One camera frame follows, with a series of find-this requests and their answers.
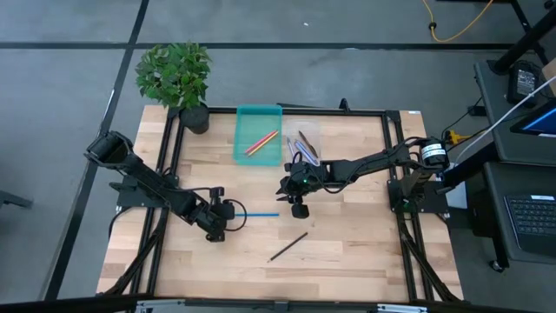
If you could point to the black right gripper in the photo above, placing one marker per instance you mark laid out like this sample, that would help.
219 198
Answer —
297 187

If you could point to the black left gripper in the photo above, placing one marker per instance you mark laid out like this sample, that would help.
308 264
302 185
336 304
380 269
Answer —
219 217

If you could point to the blue pencil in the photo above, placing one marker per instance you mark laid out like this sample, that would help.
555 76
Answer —
260 214

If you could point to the translucent blue click pen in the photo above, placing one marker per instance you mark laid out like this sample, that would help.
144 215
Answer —
305 152

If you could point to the light periwinkle pen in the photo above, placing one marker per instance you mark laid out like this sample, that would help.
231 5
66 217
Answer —
291 145

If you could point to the black pencil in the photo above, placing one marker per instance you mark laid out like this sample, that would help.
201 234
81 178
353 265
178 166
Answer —
286 248

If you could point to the yellow pencil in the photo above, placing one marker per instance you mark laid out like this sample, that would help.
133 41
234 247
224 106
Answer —
265 144

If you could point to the dark brown pen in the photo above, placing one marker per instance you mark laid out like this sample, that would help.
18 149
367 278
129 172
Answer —
308 143

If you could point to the pink pencil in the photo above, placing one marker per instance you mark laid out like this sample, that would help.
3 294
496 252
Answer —
260 142

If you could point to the teal plastic bin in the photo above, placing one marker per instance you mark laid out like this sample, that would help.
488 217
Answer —
256 119

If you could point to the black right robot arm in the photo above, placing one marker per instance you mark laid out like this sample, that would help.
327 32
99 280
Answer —
369 163

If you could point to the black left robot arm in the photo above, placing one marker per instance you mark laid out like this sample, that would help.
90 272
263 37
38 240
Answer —
147 180

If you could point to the clear plastic bin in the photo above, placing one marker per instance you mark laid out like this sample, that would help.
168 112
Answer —
302 126

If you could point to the green potted plant black pot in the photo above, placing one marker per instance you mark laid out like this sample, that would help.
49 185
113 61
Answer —
174 74

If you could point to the white table label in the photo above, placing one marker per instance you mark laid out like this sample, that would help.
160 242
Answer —
414 112

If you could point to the yellow power plug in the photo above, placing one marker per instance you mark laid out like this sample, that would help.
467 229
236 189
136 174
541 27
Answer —
454 137

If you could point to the black support bar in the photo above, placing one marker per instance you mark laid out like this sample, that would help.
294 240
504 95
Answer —
469 167

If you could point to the black crossbar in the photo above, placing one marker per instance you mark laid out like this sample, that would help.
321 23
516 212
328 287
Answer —
65 303

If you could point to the black plug box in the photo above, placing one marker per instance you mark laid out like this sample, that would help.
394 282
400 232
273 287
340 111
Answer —
477 110

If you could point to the dark grey desk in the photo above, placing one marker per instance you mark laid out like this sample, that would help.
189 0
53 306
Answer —
495 226
495 91

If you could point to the dark furniture leg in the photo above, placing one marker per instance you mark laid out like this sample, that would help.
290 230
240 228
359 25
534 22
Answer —
13 200

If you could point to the black caster wheel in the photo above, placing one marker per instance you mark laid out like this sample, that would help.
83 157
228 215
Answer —
498 266

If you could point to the black laptop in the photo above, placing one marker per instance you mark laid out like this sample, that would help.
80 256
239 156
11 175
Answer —
532 221

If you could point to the black power adapter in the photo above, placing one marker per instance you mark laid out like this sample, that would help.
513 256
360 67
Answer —
523 82

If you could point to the monitor with blue screen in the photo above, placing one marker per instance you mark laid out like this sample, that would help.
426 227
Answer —
540 121

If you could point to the thick black bar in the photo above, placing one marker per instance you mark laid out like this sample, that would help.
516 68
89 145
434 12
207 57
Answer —
521 45

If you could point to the brown cardboard box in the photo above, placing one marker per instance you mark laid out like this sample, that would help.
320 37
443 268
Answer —
551 76

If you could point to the thin black strut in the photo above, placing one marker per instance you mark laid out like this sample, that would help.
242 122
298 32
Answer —
525 21

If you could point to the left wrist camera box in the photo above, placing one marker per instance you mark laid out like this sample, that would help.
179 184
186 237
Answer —
204 213

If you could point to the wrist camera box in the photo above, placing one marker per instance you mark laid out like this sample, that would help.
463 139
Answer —
315 176
204 213

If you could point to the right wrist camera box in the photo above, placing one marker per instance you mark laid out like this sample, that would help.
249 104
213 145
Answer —
315 176

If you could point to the black aluminium table frame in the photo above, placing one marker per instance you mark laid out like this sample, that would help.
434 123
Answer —
347 112

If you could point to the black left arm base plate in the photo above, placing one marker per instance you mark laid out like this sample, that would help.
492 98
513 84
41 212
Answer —
126 197

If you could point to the silver metal bracket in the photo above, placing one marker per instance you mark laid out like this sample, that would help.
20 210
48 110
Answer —
399 308
156 306

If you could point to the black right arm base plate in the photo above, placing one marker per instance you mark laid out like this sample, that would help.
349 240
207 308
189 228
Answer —
430 205

